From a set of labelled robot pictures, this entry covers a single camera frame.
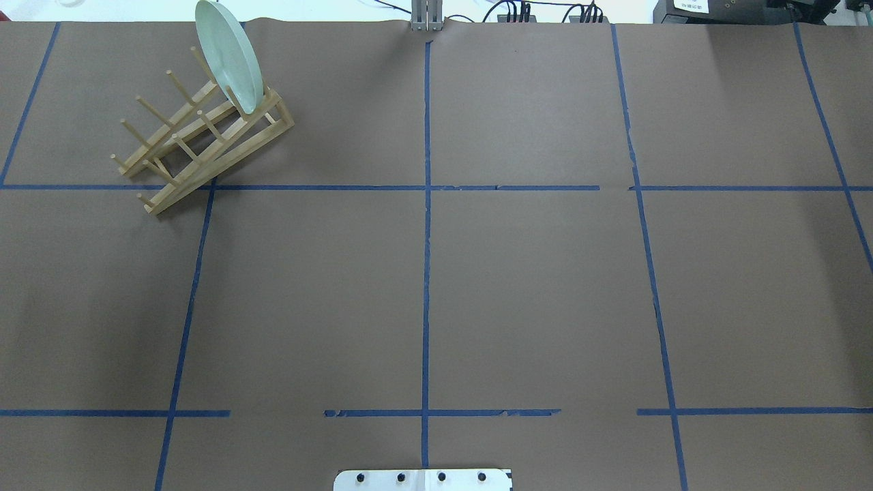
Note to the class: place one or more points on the light green plate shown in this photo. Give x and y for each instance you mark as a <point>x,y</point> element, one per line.
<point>229,54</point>

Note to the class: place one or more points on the black red connector box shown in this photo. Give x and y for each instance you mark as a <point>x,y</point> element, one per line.
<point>517,13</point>
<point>585,14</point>

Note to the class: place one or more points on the wooden dish rack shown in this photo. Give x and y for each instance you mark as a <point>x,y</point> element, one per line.
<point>207,136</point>

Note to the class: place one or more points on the black computer box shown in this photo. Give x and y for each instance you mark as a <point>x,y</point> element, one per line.
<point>741,12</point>

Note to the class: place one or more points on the grey aluminium post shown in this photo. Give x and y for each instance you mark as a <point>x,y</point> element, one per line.
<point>427,15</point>

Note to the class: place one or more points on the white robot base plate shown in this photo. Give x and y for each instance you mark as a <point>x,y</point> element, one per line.
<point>425,479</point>

